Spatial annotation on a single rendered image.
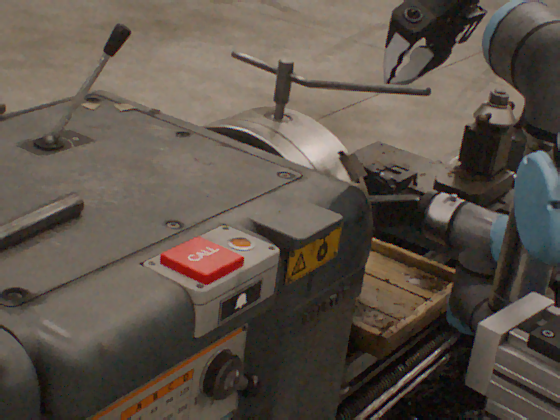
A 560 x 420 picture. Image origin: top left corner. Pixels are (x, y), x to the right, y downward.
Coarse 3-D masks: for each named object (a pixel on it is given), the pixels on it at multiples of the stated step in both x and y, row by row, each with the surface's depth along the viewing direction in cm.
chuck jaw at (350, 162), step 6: (342, 156) 151; (348, 156) 153; (354, 156) 155; (342, 162) 150; (348, 162) 151; (354, 162) 155; (348, 168) 151; (354, 168) 153; (360, 168) 155; (348, 174) 150; (354, 174) 151; (360, 174) 154; (366, 174) 156; (354, 180) 150
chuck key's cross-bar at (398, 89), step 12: (252, 60) 151; (276, 72) 149; (300, 84) 147; (312, 84) 145; (324, 84) 144; (336, 84) 142; (348, 84) 141; (360, 84) 140; (372, 84) 139; (384, 84) 137; (396, 84) 136
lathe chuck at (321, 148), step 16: (240, 112) 157; (256, 112) 153; (272, 112) 153; (288, 112) 154; (272, 128) 147; (288, 128) 148; (304, 128) 150; (320, 128) 152; (304, 144) 147; (320, 144) 149; (336, 144) 151; (320, 160) 146; (336, 160) 149; (336, 176) 147; (368, 224) 151; (368, 240) 152; (368, 256) 154
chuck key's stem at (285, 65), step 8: (280, 64) 147; (288, 64) 147; (280, 72) 148; (288, 72) 148; (280, 80) 148; (288, 80) 148; (280, 88) 148; (288, 88) 149; (280, 96) 149; (288, 96) 149; (280, 104) 150; (280, 112) 150
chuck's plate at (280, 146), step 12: (228, 120) 150; (240, 120) 149; (216, 132) 149; (228, 132) 147; (240, 132) 146; (252, 132) 145; (264, 132) 145; (276, 132) 146; (252, 144) 146; (264, 144) 144; (276, 144) 144; (288, 144) 145; (288, 156) 143; (300, 156) 144; (312, 168) 144
